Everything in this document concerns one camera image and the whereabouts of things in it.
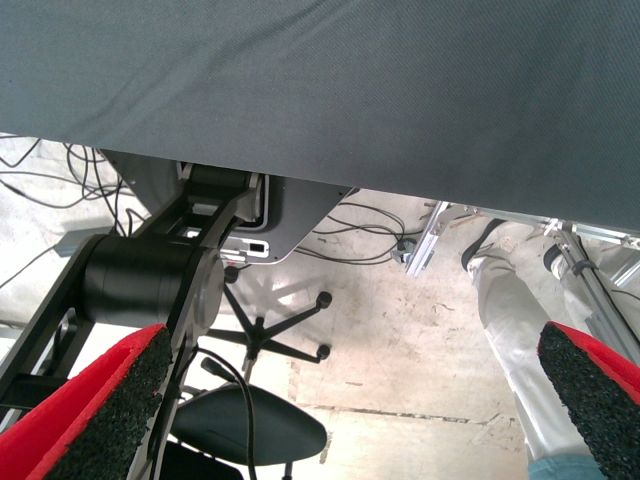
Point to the dark grey table cloth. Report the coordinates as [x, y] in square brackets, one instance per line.
[350, 75]

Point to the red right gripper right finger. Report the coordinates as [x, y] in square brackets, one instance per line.
[605, 410]

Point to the grey metal stand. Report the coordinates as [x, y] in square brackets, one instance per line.
[595, 295]

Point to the small grey caster wheel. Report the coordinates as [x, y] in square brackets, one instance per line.
[402, 255]

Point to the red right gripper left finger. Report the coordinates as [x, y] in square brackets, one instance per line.
[85, 425]

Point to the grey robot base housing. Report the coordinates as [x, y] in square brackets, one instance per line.
[300, 215]

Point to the black office chair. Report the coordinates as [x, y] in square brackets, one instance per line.
[280, 435]

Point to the aluminium table edge rail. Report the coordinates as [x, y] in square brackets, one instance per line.
[600, 235]

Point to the aluminium profile table leg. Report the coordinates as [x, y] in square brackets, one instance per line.
[425, 245]

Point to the small grey box device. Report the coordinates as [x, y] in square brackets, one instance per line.
[70, 246]

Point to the teal shoe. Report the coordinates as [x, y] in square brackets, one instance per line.
[560, 470]

